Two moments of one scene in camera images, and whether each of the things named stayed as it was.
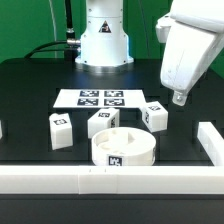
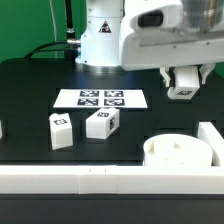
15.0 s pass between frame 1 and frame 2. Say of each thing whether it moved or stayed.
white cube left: stayed
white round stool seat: moved
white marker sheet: stayed
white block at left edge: stayed
